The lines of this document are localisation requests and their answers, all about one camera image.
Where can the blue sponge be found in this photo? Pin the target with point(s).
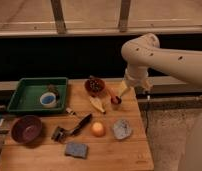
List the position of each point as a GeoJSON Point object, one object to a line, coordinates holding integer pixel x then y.
{"type": "Point", "coordinates": [76, 149]}

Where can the small brown object in tray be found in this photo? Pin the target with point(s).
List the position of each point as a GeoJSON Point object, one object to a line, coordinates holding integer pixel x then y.
{"type": "Point", "coordinates": [52, 88]}

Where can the orange ball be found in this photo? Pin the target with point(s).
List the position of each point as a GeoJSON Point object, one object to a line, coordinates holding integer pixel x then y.
{"type": "Point", "coordinates": [98, 129]}

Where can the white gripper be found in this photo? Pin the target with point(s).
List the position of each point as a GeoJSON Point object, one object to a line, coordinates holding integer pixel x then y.
{"type": "Point", "coordinates": [134, 78]}

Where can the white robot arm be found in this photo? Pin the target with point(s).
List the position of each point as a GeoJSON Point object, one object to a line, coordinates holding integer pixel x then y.
{"type": "Point", "coordinates": [145, 52]}

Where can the small metal clip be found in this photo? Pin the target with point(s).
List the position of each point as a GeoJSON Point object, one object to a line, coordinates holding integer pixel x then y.
{"type": "Point", "coordinates": [70, 111]}

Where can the purple bowl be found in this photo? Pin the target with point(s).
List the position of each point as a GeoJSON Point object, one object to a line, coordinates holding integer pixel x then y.
{"type": "Point", "coordinates": [26, 129]}

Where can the white blue tape roll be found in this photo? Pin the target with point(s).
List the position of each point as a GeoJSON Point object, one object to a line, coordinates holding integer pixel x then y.
{"type": "Point", "coordinates": [48, 100]}

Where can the grey towel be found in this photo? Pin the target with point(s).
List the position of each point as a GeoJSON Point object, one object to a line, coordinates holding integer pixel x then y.
{"type": "Point", "coordinates": [121, 129]}

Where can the red bowl with contents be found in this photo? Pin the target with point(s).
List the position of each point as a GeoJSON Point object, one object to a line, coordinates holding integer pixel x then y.
{"type": "Point", "coordinates": [94, 86]}

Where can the green plastic tray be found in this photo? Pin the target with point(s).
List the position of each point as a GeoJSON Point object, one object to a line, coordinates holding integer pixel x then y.
{"type": "Point", "coordinates": [26, 97]}

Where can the orange handled scoop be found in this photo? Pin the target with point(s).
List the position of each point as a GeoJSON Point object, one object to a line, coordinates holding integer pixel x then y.
{"type": "Point", "coordinates": [114, 98]}

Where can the black handled brush tool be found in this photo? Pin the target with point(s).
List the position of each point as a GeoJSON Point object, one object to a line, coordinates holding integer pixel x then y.
{"type": "Point", "coordinates": [60, 133]}

